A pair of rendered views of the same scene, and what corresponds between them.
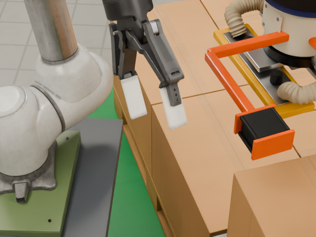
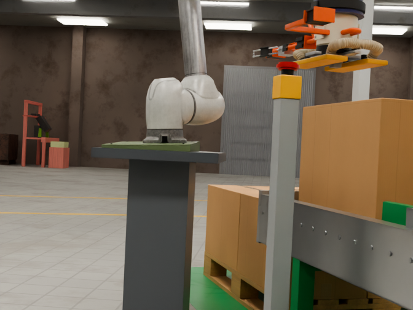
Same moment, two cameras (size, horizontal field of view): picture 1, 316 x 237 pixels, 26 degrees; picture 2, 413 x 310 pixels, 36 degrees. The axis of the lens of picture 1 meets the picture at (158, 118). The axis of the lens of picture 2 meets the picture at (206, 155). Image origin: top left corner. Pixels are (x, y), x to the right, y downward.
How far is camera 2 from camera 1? 198 cm
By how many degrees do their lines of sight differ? 43
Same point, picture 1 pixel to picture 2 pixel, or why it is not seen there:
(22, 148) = (171, 104)
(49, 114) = (188, 95)
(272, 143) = (324, 11)
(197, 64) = not seen: hidden behind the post
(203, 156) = not seen: hidden behind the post
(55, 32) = (197, 53)
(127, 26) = not seen: outside the picture
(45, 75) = (187, 80)
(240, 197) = (308, 114)
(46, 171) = (180, 136)
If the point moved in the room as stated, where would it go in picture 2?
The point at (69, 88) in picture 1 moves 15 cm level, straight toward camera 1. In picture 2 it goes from (201, 87) to (206, 84)
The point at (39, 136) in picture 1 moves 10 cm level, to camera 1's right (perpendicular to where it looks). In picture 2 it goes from (181, 103) to (205, 104)
